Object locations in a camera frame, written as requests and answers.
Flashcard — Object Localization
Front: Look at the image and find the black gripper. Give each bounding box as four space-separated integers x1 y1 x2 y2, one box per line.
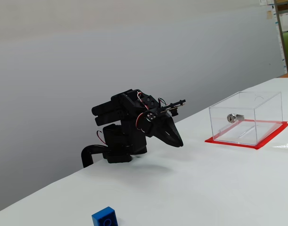
141 107 184 148

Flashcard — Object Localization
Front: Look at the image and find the blue lego brick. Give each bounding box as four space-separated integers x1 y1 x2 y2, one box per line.
91 206 118 226

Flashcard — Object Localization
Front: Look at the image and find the transparent acrylic box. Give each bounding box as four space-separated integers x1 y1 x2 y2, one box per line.
209 91 283 145

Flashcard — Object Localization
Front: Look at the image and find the white box on shelf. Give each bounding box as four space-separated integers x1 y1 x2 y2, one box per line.
279 10 288 32

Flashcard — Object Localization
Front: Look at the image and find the red tape square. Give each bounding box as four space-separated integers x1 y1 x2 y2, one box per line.
204 119 288 150

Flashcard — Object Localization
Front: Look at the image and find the silver cam lock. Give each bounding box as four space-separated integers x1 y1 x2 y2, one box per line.
226 113 245 123

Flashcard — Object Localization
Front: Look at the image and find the black table clamp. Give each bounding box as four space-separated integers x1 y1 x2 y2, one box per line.
81 145 109 168

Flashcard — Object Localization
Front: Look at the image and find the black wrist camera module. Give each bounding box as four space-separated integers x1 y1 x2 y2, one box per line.
160 98 187 118

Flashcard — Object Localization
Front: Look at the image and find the red white wrist servo wire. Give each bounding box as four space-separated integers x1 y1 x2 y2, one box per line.
135 93 149 133

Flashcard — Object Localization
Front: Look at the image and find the red white base servo wire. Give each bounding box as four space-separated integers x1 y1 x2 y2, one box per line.
96 130 106 145

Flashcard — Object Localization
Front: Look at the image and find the wooden shelf frame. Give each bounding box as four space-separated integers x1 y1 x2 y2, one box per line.
274 0 288 74

